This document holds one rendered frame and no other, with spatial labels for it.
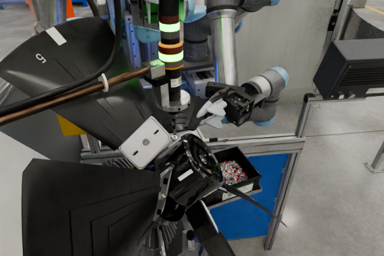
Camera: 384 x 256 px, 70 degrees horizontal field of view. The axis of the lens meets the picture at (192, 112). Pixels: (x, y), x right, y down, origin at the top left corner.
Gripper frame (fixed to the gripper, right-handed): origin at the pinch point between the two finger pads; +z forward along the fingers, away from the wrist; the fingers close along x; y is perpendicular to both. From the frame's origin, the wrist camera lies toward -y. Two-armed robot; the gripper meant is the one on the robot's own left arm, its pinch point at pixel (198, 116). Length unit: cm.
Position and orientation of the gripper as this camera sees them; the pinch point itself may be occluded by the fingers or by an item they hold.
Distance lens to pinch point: 71.5
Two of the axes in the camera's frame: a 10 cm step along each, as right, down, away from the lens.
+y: 6.8, 5.0, -5.3
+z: -7.3, 3.9, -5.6
